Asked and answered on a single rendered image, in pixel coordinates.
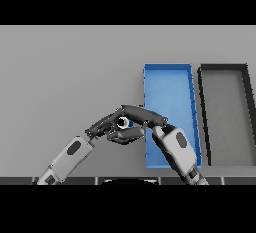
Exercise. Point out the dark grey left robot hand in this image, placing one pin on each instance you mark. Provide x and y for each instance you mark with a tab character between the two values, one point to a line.
106	122

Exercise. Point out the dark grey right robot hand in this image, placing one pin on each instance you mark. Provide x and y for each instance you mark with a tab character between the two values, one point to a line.
141	117

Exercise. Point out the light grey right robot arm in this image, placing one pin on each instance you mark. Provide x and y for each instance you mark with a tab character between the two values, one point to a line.
178	150

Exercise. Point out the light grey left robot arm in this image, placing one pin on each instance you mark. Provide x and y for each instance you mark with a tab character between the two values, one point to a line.
71	155

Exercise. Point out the blue bin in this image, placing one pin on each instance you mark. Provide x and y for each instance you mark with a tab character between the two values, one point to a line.
170	110

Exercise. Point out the dark grey bin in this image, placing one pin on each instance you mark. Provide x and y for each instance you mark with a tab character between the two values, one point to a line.
228	117

